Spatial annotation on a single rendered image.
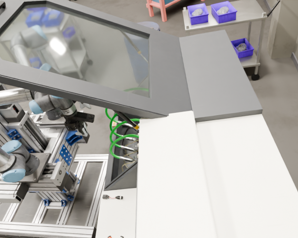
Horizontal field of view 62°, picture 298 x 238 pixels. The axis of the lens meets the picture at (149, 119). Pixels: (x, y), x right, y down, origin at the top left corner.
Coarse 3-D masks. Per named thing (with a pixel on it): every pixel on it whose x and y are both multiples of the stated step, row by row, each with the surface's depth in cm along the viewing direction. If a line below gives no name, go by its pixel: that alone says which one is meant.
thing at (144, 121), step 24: (144, 120) 101; (168, 120) 98; (192, 120) 96; (144, 144) 92; (168, 144) 90; (192, 144) 88; (144, 168) 85; (168, 168) 83; (192, 168) 81; (144, 192) 78; (168, 192) 77; (192, 192) 75; (144, 216) 73; (168, 216) 72; (192, 216) 70
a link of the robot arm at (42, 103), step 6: (36, 96) 123; (42, 96) 123; (48, 96) 121; (30, 102) 121; (36, 102) 120; (42, 102) 120; (48, 102) 120; (30, 108) 120; (36, 108) 120; (42, 108) 121; (48, 108) 122; (36, 114) 123
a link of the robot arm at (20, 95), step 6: (6, 90) 126; (12, 90) 126; (18, 90) 127; (24, 90) 127; (30, 90) 128; (0, 96) 124; (6, 96) 124; (12, 96) 125; (18, 96) 126; (24, 96) 127; (30, 96) 128; (0, 102) 125; (6, 102) 126; (12, 102) 127
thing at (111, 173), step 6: (120, 126) 197; (120, 132) 195; (114, 138) 179; (120, 144) 190; (114, 150) 171; (108, 156) 168; (108, 162) 165; (114, 162) 168; (108, 168) 162; (114, 168) 167; (108, 174) 158; (114, 174) 165; (108, 180) 155
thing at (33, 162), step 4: (32, 156) 160; (28, 160) 156; (32, 160) 159; (36, 160) 162; (28, 164) 156; (32, 164) 158; (36, 164) 161; (28, 168) 158; (32, 168) 158; (36, 168) 161; (28, 172) 157; (32, 172) 159
